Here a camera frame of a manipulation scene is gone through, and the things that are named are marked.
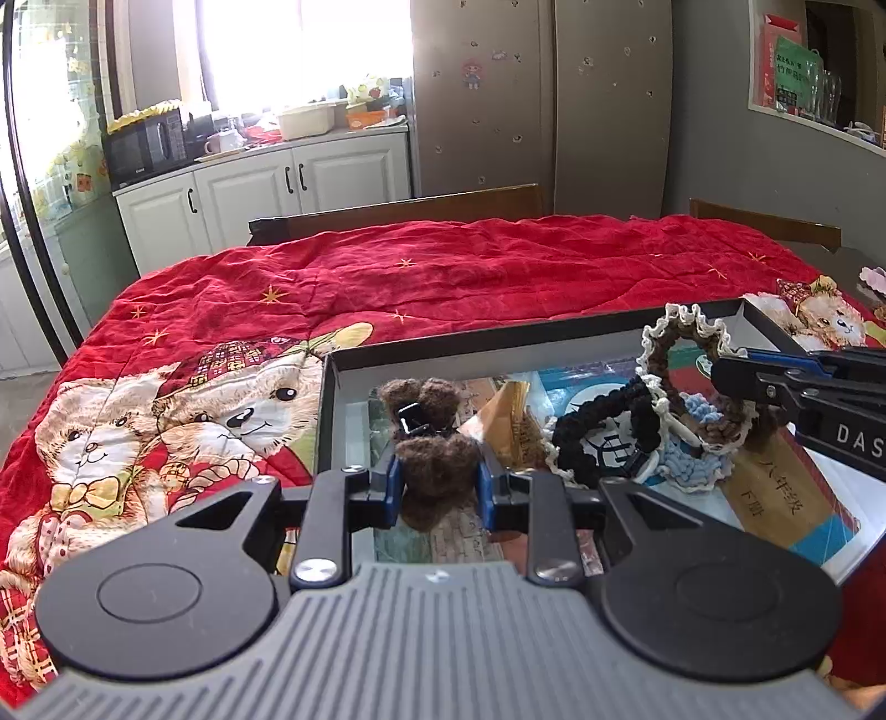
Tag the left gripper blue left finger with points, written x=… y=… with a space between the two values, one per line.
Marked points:
x=374 y=491

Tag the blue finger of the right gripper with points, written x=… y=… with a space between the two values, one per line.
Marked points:
x=782 y=362
x=737 y=378

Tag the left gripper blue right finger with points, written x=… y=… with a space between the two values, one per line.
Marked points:
x=536 y=504

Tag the brown white-edged scrunchie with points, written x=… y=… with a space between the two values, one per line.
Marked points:
x=678 y=352

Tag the black white-edged scrunchie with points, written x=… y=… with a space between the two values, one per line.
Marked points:
x=611 y=436

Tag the brown fuzzy hair claw small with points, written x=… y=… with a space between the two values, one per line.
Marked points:
x=438 y=464

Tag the light blue knitted scrunchie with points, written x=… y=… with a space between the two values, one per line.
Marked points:
x=682 y=459

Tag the colourful booklet in box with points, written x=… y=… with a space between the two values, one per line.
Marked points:
x=773 y=490

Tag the black shallow cardboard box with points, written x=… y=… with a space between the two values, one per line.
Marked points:
x=354 y=428

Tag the wooden chair right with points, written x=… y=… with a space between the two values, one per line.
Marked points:
x=776 y=227

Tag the red quilted bedspread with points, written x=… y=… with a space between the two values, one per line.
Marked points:
x=183 y=619

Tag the dark wooden chair back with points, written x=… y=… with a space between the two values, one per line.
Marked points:
x=525 y=201

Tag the white kitchen cabinet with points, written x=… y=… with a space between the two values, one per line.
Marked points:
x=208 y=206

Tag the stainless steel refrigerator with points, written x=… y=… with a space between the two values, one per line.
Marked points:
x=574 y=96

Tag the cream plastic basin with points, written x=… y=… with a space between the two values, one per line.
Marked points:
x=306 y=121

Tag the black microwave oven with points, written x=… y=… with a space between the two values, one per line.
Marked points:
x=146 y=148

